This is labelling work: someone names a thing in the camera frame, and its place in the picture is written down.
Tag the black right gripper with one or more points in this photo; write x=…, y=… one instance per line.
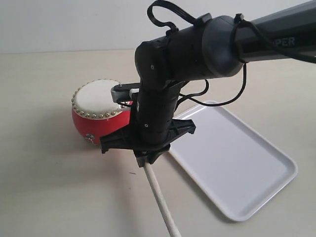
x=151, y=125

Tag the wooden drumstick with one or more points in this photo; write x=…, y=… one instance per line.
x=160, y=200

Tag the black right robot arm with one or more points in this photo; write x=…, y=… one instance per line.
x=200, y=48

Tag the small red drum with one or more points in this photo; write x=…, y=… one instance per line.
x=94, y=113

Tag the white plastic tray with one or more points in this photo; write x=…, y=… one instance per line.
x=237, y=168

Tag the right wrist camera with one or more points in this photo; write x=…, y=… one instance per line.
x=123, y=92

